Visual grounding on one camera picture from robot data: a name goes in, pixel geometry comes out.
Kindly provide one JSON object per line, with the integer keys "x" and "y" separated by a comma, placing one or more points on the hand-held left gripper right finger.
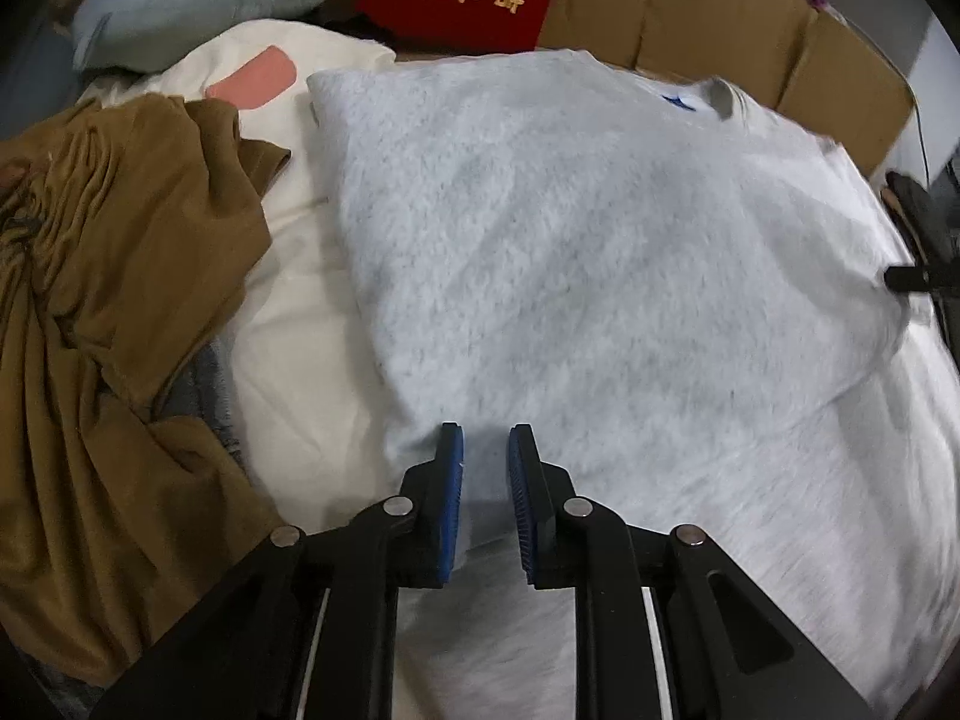
{"x": 521, "y": 510}

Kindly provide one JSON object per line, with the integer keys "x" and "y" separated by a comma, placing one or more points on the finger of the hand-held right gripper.
{"x": 919, "y": 277}

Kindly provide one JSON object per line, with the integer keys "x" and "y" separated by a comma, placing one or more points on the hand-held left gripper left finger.
{"x": 454, "y": 502}

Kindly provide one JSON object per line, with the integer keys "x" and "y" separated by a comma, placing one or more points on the light grey printed sweatshirt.
{"x": 600, "y": 277}

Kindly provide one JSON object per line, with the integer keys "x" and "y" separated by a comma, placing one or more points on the black folded cloth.
{"x": 911, "y": 202}

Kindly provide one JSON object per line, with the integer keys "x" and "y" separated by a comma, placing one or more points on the cream bear print blanket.
{"x": 300, "y": 360}

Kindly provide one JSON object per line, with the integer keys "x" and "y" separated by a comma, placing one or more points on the flattened cardboard box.
{"x": 675, "y": 15}

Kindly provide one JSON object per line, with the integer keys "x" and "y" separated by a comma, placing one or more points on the brown shirt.
{"x": 112, "y": 255}

